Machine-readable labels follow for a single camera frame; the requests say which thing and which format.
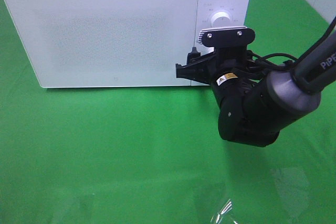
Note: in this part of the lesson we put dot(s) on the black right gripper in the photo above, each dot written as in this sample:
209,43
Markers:
226,64

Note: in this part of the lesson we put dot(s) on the white microwave door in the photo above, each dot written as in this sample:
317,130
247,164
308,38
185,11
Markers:
105,43

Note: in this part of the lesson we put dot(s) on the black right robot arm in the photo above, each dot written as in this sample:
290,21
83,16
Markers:
256,97

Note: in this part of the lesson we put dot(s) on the upper white microwave knob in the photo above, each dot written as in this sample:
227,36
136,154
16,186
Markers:
221,19

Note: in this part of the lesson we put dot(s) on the clear plastic film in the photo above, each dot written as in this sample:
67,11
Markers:
224,215

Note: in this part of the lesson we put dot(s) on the green table cloth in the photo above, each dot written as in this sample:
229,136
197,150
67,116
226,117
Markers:
150,155

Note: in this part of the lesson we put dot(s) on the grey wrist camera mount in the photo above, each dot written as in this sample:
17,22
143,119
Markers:
226,37

